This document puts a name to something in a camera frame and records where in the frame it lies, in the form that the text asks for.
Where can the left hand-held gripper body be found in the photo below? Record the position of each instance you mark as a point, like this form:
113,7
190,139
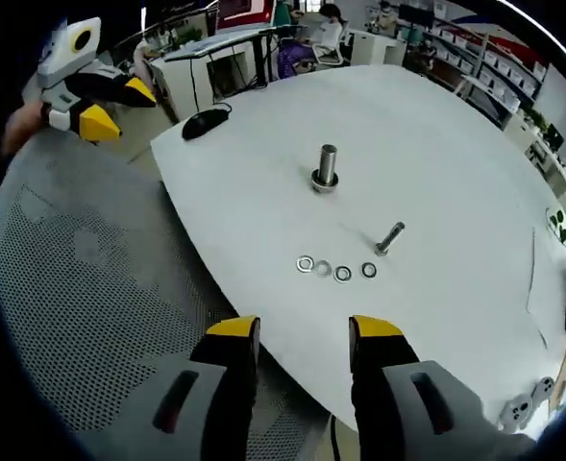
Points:
66,57

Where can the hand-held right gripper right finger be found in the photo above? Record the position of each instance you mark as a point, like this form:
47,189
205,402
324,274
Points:
383,384

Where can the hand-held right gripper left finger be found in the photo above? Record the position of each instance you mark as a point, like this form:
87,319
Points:
220,384

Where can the silver metal washer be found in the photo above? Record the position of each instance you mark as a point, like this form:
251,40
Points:
363,270
298,264
336,274

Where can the pale washer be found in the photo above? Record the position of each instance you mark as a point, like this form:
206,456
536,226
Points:
315,268

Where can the small threaded stud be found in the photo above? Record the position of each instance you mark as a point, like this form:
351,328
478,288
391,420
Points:
390,237

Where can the large threaded stud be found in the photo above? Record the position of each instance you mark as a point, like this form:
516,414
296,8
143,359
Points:
327,165

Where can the person's left hand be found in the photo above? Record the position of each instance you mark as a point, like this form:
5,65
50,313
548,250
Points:
20,127

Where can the black computer mouse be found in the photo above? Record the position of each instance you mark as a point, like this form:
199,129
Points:
200,125

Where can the white side desk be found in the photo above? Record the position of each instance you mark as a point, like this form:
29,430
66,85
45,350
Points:
215,45

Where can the red screen laptop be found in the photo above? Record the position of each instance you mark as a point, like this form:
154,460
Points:
244,10

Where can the grey mesh office chair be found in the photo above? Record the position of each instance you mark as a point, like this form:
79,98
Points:
95,288

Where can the white paper sheet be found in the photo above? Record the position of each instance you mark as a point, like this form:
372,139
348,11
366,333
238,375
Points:
551,288

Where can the white swivel office chair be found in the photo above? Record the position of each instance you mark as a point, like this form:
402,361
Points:
333,53

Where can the small plant in bowl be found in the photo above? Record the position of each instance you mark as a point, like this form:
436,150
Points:
558,221

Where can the white low cabinet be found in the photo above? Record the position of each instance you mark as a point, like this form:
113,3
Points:
374,48

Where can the long white office desk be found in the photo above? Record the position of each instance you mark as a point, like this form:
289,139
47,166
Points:
547,163

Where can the small black desk monitor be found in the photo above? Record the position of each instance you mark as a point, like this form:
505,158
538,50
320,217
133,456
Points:
554,137

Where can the small green desk plant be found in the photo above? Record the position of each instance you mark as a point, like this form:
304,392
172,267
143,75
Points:
534,117

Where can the black monitor on stand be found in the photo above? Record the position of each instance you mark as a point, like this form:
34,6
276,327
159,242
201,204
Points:
419,16

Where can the shelf with boxes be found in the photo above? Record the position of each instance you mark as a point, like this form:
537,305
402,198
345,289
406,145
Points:
496,62

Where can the white storage shelf unit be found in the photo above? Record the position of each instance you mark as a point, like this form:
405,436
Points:
484,57

